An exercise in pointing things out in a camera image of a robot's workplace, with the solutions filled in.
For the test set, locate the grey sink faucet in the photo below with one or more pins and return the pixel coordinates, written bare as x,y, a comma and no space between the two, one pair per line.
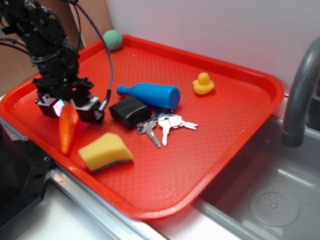
303,104

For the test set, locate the orange toy carrot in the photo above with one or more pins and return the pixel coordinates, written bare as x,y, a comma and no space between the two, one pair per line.
68,122

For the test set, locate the black key fob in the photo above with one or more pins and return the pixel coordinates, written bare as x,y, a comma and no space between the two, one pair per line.
130,112

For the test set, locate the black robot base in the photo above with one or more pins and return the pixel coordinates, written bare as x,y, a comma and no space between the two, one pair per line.
24,174

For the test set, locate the green knitted ball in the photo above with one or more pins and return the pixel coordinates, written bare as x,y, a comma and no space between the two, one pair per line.
113,39

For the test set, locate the grey plastic sink basin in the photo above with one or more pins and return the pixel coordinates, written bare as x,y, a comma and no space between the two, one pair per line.
268,191

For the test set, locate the yellow rubber duck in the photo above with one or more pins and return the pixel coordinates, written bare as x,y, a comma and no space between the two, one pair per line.
203,84

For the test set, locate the yellow sponge grey pad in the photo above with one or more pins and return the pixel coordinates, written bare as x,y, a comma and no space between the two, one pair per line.
107,150

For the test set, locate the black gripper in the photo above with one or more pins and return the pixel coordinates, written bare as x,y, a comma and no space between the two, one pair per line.
52,90

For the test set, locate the silver key middle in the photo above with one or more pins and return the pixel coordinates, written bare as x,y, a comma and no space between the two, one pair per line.
165,124

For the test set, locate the blue toy bottle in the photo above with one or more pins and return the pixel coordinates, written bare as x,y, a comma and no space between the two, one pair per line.
156,95

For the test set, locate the silver key right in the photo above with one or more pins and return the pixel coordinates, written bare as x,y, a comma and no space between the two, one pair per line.
177,121

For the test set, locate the red plastic tray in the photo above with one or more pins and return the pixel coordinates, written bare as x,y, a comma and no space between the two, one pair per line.
160,181

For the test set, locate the wooden board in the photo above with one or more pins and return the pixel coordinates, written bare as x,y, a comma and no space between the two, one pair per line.
99,13

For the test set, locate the silver key left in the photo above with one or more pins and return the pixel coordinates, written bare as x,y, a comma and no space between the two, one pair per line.
148,129

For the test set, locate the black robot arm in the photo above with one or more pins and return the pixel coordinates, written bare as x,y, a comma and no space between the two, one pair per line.
57,60

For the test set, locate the silver key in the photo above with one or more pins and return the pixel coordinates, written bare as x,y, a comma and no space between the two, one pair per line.
177,121
165,124
148,129

